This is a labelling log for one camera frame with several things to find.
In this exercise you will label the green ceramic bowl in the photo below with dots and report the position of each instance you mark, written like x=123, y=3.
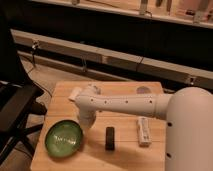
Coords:
x=63, y=139

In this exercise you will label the black rectangular block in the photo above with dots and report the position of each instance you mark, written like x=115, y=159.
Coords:
x=110, y=138

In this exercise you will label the wooden table board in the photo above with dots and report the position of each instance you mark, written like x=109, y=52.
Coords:
x=92, y=156

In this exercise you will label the white paper cup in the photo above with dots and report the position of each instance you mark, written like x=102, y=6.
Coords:
x=143, y=90

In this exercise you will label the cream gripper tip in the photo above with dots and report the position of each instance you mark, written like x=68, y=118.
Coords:
x=87, y=122

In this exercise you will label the white tube bottle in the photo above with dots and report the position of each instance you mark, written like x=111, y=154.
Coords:
x=143, y=132

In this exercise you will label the black chair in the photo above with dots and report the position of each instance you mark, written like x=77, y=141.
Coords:
x=18, y=96

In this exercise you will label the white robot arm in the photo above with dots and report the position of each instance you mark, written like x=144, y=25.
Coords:
x=188, y=114

